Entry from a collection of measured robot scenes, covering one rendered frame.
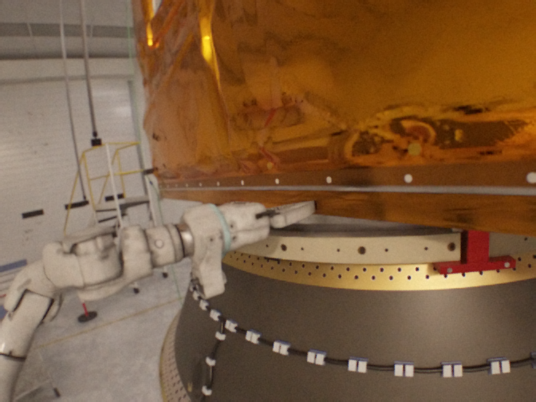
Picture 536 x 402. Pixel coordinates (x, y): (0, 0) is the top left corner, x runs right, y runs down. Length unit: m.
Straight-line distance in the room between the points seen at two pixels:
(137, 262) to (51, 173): 7.72
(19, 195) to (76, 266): 7.78
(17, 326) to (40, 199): 7.41
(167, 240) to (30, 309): 0.39
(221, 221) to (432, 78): 0.32
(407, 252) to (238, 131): 0.43
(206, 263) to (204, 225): 0.05
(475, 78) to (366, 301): 0.40
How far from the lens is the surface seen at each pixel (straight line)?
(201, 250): 0.41
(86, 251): 0.38
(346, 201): 0.50
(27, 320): 0.72
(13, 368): 0.77
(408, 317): 0.55
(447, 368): 0.56
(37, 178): 8.11
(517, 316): 0.61
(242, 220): 0.42
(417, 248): 0.50
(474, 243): 0.50
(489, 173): 0.38
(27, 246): 8.24
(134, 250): 0.38
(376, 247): 0.50
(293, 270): 0.61
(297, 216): 0.48
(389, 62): 0.39
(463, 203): 0.40
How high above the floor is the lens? 1.86
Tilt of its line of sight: 10 degrees down
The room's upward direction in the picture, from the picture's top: 8 degrees counter-clockwise
